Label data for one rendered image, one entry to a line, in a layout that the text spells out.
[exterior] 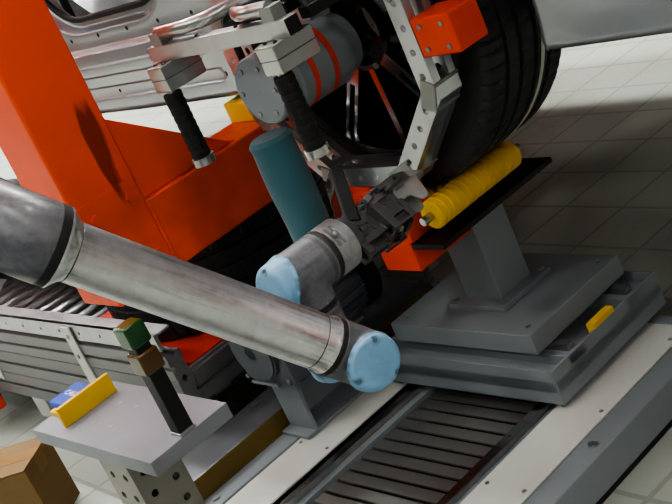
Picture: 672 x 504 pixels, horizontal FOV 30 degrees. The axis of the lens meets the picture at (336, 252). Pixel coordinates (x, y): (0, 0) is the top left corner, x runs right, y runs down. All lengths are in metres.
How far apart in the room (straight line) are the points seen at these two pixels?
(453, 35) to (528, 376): 0.72
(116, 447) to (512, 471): 0.70
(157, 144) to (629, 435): 1.11
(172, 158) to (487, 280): 0.70
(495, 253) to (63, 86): 0.91
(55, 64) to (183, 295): 0.89
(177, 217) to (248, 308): 0.89
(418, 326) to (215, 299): 0.94
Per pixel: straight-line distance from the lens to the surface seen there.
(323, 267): 1.95
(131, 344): 2.01
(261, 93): 2.22
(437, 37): 2.07
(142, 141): 2.61
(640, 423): 2.34
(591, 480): 2.25
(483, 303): 2.56
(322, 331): 1.82
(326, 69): 2.24
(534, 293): 2.55
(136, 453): 2.11
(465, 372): 2.54
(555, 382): 2.38
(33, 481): 3.04
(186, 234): 2.64
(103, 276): 1.70
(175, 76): 2.31
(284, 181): 2.36
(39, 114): 2.49
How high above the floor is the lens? 1.29
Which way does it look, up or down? 19 degrees down
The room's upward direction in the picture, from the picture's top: 24 degrees counter-clockwise
